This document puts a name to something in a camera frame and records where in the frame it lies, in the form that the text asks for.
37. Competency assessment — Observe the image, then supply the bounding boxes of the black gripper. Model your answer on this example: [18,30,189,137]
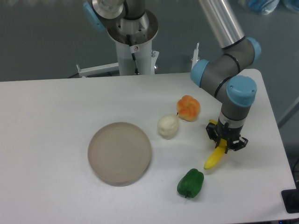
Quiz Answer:
[206,121,248,154]

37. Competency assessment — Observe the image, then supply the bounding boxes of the yellow banana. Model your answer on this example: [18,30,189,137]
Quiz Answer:
[204,119,227,170]

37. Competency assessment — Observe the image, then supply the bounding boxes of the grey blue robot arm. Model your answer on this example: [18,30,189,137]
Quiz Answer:
[83,0,261,151]

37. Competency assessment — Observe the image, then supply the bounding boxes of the orange bread roll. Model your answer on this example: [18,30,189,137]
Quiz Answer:
[176,95,201,122]

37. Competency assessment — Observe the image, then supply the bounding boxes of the white pear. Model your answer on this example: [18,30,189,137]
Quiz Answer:
[157,113,179,139]

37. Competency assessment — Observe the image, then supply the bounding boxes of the green bell pepper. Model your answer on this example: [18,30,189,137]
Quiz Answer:
[177,168,204,198]

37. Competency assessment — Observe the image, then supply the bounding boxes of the black device at edge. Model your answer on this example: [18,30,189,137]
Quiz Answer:
[281,189,299,214]

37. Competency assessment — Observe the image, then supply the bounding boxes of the beige round plate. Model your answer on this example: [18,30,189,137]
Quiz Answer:
[87,122,152,186]

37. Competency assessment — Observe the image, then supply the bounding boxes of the blue plastic bag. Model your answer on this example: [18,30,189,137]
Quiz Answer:
[238,0,280,15]

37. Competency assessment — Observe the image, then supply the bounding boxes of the clear plastic bag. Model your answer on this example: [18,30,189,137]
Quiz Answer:
[282,0,299,14]

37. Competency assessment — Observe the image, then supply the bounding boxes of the white right frame bracket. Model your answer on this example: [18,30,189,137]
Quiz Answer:
[191,42,200,69]

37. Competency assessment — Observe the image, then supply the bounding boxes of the white frame bracket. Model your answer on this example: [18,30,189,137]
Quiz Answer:
[191,42,200,69]
[76,63,119,77]

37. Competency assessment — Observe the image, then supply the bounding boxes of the black base cable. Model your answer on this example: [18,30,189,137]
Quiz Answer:
[126,34,140,75]

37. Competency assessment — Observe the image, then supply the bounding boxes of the white left frame bracket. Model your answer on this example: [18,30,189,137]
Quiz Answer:
[76,63,119,77]

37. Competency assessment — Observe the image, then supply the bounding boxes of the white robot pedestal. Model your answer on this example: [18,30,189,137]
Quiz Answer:
[107,10,159,76]

